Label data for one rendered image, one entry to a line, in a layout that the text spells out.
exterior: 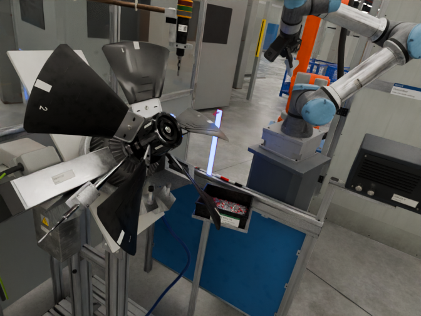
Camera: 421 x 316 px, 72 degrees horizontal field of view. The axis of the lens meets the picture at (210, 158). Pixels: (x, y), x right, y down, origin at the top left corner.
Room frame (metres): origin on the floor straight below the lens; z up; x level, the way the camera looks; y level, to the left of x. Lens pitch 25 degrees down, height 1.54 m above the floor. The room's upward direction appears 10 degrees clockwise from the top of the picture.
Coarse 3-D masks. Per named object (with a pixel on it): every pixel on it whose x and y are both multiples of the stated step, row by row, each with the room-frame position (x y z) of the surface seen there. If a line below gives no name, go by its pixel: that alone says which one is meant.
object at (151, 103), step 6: (138, 102) 0.90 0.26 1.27; (144, 102) 0.90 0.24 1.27; (150, 102) 0.91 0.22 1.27; (156, 102) 0.91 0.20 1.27; (132, 108) 0.89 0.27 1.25; (138, 108) 0.89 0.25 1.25; (144, 108) 0.89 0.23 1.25; (150, 108) 0.89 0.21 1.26; (156, 108) 0.89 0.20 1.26; (138, 114) 0.88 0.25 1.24; (144, 114) 0.88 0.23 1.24; (150, 114) 0.88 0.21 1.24
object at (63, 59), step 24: (48, 72) 0.67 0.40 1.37; (72, 72) 0.70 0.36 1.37; (48, 96) 0.65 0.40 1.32; (72, 96) 0.69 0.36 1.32; (96, 96) 0.73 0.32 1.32; (24, 120) 0.61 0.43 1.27; (48, 120) 0.64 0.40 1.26; (72, 120) 0.68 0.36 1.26; (96, 120) 0.72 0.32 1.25; (120, 120) 0.77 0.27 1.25
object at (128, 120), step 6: (126, 114) 0.78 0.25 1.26; (132, 114) 0.79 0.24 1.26; (126, 120) 0.78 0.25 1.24; (132, 120) 0.79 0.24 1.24; (138, 120) 0.80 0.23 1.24; (120, 126) 0.77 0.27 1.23; (126, 126) 0.78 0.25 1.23; (132, 126) 0.79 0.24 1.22; (138, 126) 0.81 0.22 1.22; (120, 132) 0.77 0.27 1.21; (126, 132) 0.78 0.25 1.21; (132, 132) 0.80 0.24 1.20; (120, 138) 0.78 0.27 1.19; (126, 138) 0.79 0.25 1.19; (132, 138) 0.80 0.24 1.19
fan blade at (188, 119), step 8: (184, 112) 1.13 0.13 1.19; (192, 112) 1.15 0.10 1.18; (184, 120) 1.04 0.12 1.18; (192, 120) 1.06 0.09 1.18; (200, 120) 1.10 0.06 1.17; (184, 128) 0.95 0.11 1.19; (192, 128) 0.97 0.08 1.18; (200, 128) 1.01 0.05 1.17; (208, 128) 1.06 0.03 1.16; (216, 128) 1.11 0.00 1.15; (216, 136) 1.03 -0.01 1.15; (224, 136) 1.08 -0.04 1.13
